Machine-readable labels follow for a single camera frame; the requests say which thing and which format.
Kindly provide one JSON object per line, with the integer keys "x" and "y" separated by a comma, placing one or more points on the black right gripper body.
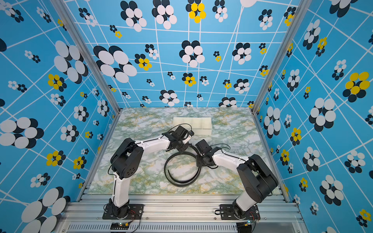
{"x": 200, "y": 160}

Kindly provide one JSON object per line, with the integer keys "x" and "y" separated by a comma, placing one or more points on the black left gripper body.
{"x": 182, "y": 146}

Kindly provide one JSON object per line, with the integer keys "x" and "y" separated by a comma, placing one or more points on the black leather belt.
{"x": 181, "y": 168}

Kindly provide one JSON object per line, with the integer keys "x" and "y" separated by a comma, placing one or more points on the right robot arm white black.
{"x": 257, "y": 179}

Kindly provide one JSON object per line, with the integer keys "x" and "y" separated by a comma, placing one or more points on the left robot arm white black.
{"x": 126, "y": 160}

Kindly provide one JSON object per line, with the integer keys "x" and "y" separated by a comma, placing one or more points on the white compartment storage box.
{"x": 201, "y": 126}

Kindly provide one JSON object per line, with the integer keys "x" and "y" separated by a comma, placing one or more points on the right green circuit board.
{"x": 244, "y": 227}

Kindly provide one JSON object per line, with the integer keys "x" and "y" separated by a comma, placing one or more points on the green circuit board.
{"x": 119, "y": 226}
{"x": 244, "y": 227}

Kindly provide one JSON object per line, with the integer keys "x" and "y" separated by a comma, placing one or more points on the left green circuit board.
{"x": 119, "y": 226}

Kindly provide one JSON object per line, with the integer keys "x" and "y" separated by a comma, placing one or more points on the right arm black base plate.
{"x": 232, "y": 212}

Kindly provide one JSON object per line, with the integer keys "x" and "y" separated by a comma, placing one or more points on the aluminium front frame rail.
{"x": 171, "y": 213}

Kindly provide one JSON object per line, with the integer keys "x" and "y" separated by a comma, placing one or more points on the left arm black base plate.
{"x": 128, "y": 211}

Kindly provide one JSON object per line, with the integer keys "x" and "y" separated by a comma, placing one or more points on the left aluminium corner post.
{"x": 62, "y": 11}

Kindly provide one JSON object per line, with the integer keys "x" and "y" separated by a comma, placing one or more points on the aluminium corner post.
{"x": 289, "y": 36}
{"x": 62, "y": 11}

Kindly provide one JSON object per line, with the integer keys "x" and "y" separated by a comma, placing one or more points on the right aluminium corner post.
{"x": 289, "y": 36}

